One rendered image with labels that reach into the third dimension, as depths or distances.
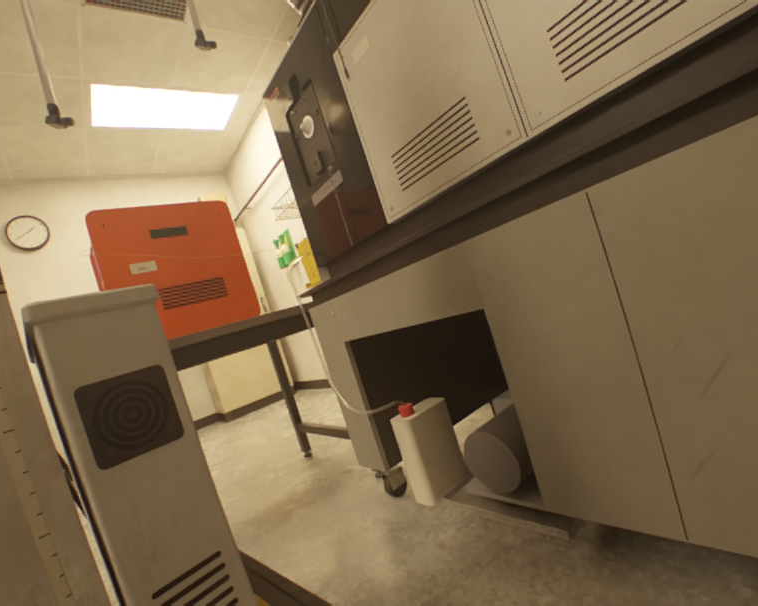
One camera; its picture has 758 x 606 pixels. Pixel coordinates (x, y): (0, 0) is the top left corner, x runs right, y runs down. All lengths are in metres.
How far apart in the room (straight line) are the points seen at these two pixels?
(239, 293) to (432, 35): 0.91
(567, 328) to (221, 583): 0.58
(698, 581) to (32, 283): 4.56
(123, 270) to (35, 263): 3.27
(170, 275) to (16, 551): 0.94
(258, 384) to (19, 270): 2.40
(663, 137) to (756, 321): 0.25
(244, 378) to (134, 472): 3.72
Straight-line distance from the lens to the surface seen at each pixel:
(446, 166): 0.85
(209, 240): 1.35
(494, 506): 1.17
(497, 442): 1.03
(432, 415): 1.21
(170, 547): 0.44
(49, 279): 4.48
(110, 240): 1.31
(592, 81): 0.73
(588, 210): 0.64
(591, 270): 0.64
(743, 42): 0.72
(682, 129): 0.63
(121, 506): 0.42
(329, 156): 1.19
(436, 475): 1.24
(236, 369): 4.09
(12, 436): 0.46
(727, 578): 0.94
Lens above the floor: 0.60
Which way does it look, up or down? level
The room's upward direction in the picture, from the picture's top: 18 degrees counter-clockwise
